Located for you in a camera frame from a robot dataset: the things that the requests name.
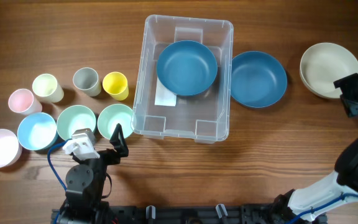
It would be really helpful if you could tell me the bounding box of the beige plate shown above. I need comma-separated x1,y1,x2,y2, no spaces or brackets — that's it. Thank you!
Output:
300,42,358,99

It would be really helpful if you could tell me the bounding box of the blue plate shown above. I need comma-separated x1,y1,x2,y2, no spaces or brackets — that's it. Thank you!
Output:
156,40,218,96
231,51,288,108

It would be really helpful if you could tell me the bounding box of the pale pink bowl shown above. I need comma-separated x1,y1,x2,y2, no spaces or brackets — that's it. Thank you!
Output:
0,129,22,168

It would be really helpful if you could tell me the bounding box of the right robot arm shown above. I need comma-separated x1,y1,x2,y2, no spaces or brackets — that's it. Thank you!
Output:
269,73,358,223

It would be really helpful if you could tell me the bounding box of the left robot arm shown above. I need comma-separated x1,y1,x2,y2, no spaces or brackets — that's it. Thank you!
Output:
51,124,129,223

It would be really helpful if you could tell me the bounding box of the white label in container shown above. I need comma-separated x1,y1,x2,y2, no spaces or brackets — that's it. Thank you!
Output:
155,79,177,106

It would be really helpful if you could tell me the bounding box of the clear plastic storage container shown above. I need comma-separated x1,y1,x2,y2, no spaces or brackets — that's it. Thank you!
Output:
131,14,234,143

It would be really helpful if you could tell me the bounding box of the mint green bowl right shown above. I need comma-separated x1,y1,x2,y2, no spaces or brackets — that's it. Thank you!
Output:
97,104,133,139

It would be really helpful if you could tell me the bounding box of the mint green bowl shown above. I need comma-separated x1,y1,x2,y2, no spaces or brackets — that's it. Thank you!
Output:
97,104,133,139
57,105,96,140

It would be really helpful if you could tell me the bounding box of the mint green bowl left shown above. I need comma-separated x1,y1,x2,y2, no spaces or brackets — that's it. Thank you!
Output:
57,105,96,140

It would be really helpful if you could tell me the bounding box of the yellow cup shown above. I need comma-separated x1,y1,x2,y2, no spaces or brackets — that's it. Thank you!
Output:
102,72,129,101

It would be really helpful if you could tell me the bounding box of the grey cup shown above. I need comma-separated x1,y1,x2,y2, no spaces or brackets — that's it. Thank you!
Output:
73,67,101,97

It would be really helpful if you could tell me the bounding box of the light blue bowl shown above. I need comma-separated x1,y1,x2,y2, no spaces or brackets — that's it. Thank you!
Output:
17,112,58,151

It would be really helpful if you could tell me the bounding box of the pale green cup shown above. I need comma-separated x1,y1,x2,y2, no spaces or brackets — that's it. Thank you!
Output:
32,73,64,103

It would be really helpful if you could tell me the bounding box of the pink cup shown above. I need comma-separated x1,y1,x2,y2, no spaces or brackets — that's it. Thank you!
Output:
8,88,42,116

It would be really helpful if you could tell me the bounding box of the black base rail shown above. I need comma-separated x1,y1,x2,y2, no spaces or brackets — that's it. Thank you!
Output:
50,203,328,224

